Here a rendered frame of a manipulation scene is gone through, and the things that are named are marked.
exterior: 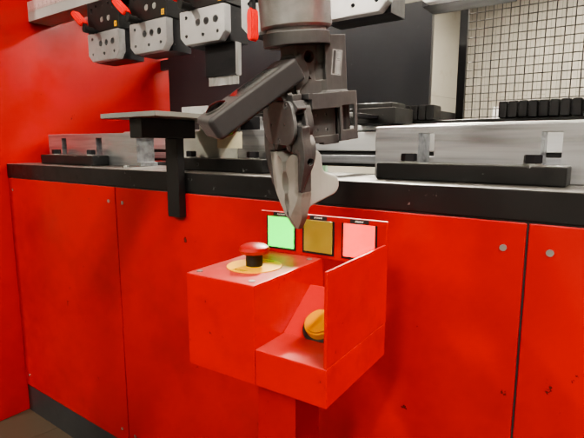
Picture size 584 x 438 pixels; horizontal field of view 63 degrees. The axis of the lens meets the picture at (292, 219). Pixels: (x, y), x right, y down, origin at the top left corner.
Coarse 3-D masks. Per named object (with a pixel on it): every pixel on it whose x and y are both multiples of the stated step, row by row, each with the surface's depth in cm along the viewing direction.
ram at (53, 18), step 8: (64, 0) 144; (72, 0) 142; (80, 0) 139; (88, 0) 137; (96, 0) 135; (40, 8) 152; (48, 8) 150; (56, 8) 147; (64, 8) 144; (72, 8) 142; (80, 8) 142; (32, 16) 156; (40, 16) 153; (48, 16) 151; (56, 16) 150; (64, 16) 150; (48, 24) 161; (56, 24) 161
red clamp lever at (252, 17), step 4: (252, 0) 98; (256, 0) 99; (252, 4) 98; (252, 8) 98; (248, 12) 98; (252, 12) 98; (256, 12) 99; (248, 16) 99; (252, 16) 98; (256, 16) 99; (248, 20) 99; (252, 20) 98; (256, 20) 99; (248, 24) 99; (252, 24) 99; (256, 24) 99; (248, 28) 99; (252, 28) 99; (256, 28) 99; (248, 32) 99; (252, 32) 99; (256, 32) 100; (248, 36) 99; (252, 36) 99; (256, 36) 100; (252, 40) 100
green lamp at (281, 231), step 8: (272, 216) 69; (280, 216) 69; (272, 224) 69; (280, 224) 69; (288, 224) 68; (272, 232) 70; (280, 232) 69; (288, 232) 68; (272, 240) 70; (280, 240) 69; (288, 240) 68; (288, 248) 68
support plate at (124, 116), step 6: (102, 114) 99; (108, 114) 98; (114, 114) 97; (120, 114) 96; (126, 114) 95; (132, 114) 93; (138, 114) 92; (144, 114) 91; (150, 114) 90; (156, 114) 90; (162, 114) 91; (168, 114) 92; (174, 114) 93; (180, 114) 94; (186, 114) 96; (192, 114) 97; (198, 114) 98; (192, 120) 106
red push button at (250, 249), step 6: (240, 246) 61; (246, 246) 60; (252, 246) 60; (258, 246) 60; (264, 246) 61; (240, 252) 61; (246, 252) 60; (252, 252) 59; (258, 252) 60; (264, 252) 60; (246, 258) 61; (252, 258) 60; (258, 258) 61; (246, 264) 61; (252, 264) 61; (258, 264) 61
